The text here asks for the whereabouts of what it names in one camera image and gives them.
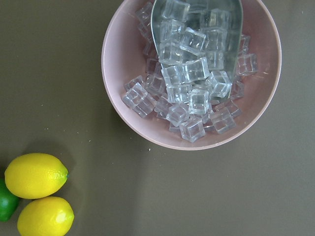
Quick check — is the pink bowl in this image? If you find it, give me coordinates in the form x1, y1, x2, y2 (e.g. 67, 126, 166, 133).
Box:
101, 0, 282, 150

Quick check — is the steel ice scoop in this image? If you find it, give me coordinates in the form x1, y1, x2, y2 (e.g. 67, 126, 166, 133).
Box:
151, 0, 243, 104

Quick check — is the upper whole yellow lemon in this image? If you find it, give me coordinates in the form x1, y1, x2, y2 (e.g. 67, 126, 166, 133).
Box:
4, 153, 68, 199

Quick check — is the whole yellow lemon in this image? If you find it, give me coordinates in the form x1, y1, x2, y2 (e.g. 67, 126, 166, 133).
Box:
4, 153, 68, 199
17, 197, 74, 236

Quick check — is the lower whole yellow lemon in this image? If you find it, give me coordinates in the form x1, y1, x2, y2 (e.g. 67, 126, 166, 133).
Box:
17, 197, 74, 236

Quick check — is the green lime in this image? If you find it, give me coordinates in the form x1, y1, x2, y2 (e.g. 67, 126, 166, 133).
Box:
0, 178, 20, 222

